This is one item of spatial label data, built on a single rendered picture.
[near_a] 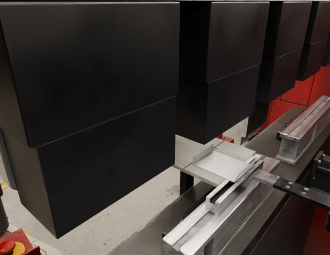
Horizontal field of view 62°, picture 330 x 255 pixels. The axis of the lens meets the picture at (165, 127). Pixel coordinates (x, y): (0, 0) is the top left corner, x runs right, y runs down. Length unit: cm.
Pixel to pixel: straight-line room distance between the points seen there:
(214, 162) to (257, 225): 17
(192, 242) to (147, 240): 16
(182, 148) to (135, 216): 133
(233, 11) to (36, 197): 27
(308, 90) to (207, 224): 103
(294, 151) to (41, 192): 82
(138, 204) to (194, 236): 158
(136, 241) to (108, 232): 127
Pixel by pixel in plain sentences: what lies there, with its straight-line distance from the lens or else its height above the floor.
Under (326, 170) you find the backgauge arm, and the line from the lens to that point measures 105.
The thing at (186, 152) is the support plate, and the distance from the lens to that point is 68.
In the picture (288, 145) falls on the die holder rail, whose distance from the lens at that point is 94.
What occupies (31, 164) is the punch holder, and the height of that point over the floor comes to 124.
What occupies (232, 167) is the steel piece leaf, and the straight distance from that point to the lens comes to 64.
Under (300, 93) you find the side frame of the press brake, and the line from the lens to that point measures 146.
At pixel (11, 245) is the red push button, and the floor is 81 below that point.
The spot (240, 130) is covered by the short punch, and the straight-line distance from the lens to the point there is 55.
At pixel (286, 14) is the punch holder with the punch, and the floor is 132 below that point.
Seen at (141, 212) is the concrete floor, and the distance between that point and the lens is 201.
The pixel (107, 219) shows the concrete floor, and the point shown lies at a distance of 199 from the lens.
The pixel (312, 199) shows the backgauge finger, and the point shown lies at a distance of 59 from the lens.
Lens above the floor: 134
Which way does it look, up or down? 25 degrees down
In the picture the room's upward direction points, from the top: straight up
